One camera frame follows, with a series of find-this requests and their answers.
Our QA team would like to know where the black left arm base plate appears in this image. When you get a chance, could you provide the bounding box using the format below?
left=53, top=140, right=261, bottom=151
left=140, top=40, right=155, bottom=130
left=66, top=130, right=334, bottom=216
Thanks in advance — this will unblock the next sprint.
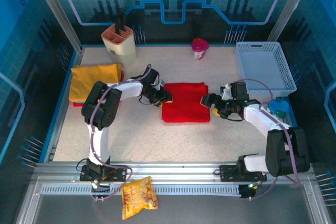
left=79, top=165, right=128, bottom=183

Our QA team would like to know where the blue lidded cup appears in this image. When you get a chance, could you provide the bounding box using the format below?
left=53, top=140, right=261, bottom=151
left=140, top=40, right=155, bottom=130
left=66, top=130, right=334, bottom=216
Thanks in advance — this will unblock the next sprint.
left=268, top=99, right=290, bottom=120

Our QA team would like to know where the aluminium mounting rail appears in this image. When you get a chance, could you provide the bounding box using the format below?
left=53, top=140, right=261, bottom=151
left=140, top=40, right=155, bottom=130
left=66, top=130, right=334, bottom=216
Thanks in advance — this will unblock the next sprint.
left=34, top=161, right=313, bottom=183

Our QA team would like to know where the aluminium frame post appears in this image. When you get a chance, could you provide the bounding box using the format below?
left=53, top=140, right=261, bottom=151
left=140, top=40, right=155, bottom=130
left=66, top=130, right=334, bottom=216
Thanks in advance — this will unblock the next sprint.
left=28, top=0, right=85, bottom=53
left=266, top=0, right=317, bottom=42

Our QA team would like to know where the pink and cream knife block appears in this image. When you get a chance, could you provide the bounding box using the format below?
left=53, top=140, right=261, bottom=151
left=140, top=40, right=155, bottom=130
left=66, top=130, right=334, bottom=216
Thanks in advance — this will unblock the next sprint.
left=101, top=23, right=138, bottom=67

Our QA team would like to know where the folded yellow t-shirt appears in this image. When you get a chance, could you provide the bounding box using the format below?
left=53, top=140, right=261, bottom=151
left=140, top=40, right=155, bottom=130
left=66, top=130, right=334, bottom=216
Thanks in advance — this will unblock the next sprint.
left=69, top=63, right=123, bottom=103

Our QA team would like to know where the slotted grey cable duct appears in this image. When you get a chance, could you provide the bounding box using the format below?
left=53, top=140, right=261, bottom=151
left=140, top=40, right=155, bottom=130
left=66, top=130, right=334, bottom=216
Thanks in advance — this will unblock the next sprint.
left=40, top=184, right=244, bottom=196

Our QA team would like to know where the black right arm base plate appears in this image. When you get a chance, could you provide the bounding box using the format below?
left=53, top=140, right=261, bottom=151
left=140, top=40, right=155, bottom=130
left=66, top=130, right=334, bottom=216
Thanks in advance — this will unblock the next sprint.
left=219, top=165, right=267, bottom=183

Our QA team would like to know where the pale blue plastic basket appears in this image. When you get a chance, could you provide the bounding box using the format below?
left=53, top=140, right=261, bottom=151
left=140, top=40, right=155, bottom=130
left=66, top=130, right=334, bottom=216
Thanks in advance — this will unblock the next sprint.
left=234, top=41, right=298, bottom=98

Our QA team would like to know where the yellow snack bag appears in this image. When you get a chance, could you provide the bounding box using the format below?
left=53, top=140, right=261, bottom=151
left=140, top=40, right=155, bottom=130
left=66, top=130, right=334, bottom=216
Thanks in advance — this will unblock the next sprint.
left=121, top=176, right=159, bottom=220

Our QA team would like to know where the black knife handle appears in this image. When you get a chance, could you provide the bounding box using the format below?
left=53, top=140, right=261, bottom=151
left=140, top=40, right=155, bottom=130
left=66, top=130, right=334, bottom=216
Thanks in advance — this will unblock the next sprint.
left=114, top=7, right=128, bottom=37

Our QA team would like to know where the pink lidded cup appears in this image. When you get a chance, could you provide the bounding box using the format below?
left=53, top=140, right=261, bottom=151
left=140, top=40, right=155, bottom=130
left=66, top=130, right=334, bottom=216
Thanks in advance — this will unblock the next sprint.
left=191, top=37, right=210, bottom=61

